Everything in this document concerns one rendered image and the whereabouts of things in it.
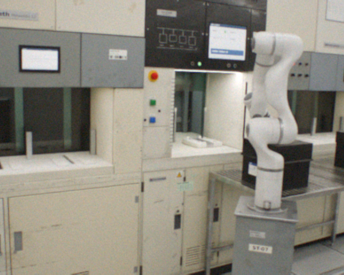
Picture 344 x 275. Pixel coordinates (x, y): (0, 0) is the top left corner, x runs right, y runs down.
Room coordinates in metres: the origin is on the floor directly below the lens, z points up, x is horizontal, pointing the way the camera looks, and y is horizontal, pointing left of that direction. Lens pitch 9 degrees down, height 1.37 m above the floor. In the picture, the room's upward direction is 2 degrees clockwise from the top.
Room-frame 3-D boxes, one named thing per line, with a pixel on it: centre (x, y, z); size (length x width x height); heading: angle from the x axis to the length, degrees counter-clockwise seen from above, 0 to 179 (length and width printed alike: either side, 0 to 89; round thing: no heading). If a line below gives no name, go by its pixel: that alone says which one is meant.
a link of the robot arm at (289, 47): (1.76, -0.51, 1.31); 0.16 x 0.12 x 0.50; 92
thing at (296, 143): (2.18, -0.62, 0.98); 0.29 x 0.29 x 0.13; 28
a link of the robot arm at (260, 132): (1.76, -0.44, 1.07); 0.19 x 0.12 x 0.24; 92
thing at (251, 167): (2.18, -0.62, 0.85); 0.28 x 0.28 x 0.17; 28
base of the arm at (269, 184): (1.76, -0.48, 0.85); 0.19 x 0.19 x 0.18
